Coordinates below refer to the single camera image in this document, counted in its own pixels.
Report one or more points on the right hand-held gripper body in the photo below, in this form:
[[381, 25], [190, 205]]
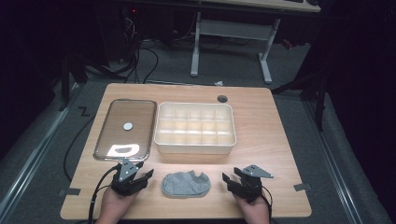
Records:
[[250, 185]]

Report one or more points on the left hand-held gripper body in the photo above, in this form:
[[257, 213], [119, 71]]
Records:
[[124, 183]]

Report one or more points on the grey sock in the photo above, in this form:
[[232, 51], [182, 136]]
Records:
[[186, 185]]

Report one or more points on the white compartment storage box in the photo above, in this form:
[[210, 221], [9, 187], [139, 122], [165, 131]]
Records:
[[194, 127]]

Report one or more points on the person's left hand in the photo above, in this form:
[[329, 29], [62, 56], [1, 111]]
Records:
[[113, 205]]

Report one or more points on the person's right hand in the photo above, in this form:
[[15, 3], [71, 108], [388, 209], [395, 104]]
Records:
[[253, 211]]

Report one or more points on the clear plastic box lid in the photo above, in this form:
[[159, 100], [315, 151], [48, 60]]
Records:
[[126, 129]]

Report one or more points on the white round sticker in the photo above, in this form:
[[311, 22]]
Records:
[[128, 126]]

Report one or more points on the grey tape piece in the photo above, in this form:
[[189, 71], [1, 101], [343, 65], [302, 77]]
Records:
[[70, 192], [302, 187]]

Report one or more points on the white paper scrap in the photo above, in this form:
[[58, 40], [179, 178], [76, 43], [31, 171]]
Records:
[[219, 83]]

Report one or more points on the black stand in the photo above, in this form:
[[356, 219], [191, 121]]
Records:
[[67, 81], [317, 93]]

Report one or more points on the metal floor rail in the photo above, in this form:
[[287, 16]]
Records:
[[336, 168], [31, 155]]

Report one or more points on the white metal desk frame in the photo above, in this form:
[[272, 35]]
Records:
[[232, 30]]

